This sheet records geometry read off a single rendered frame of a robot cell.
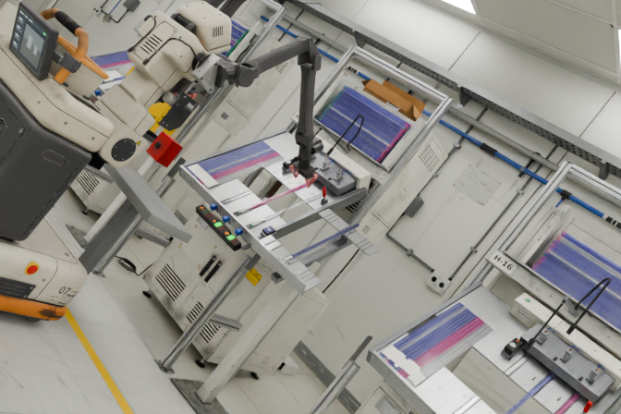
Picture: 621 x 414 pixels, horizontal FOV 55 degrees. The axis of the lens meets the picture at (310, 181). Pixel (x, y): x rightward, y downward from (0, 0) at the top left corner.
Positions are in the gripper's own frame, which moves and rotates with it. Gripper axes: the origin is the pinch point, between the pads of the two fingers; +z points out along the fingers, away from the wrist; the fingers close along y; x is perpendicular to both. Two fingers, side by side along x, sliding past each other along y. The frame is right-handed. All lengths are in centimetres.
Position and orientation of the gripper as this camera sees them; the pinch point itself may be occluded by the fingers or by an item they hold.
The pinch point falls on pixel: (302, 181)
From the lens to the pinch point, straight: 290.1
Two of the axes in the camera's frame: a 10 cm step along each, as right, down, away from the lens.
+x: -7.7, 3.4, -5.5
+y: -6.4, -5.0, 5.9
